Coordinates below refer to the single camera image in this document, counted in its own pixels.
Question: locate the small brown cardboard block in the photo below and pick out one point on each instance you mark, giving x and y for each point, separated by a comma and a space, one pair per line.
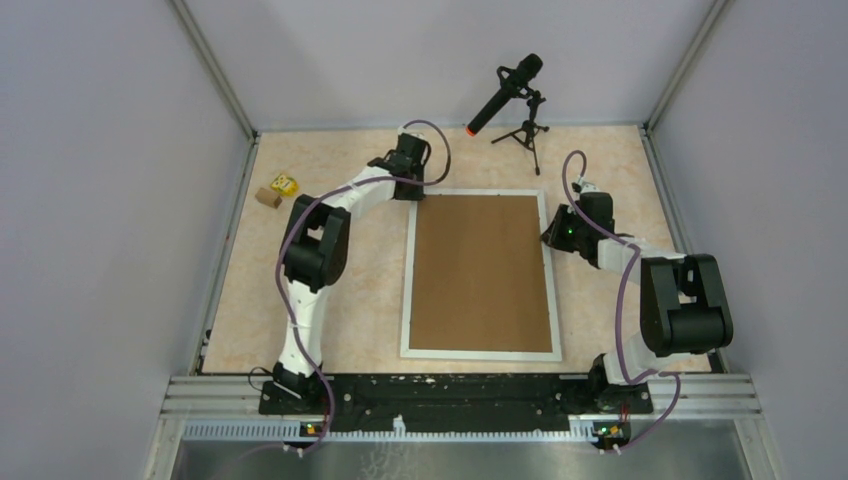
268, 197

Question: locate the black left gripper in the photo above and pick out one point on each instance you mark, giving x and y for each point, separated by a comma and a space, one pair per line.
416, 196

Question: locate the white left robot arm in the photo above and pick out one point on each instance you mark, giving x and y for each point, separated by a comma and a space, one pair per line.
314, 254

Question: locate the white toothed cable channel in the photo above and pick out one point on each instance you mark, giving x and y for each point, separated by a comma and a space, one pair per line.
291, 431

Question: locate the black mini tripod stand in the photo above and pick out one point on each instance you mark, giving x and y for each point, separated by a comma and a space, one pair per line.
526, 134

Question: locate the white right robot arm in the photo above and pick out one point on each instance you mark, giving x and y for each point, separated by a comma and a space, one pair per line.
668, 305

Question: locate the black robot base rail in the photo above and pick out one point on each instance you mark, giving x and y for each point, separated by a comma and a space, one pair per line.
456, 403

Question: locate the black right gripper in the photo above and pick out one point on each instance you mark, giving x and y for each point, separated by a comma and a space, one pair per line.
552, 235

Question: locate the black shotgun microphone orange tip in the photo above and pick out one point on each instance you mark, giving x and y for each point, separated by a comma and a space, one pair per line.
513, 84

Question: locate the yellow toy cube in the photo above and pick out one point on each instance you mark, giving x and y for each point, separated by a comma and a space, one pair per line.
284, 185

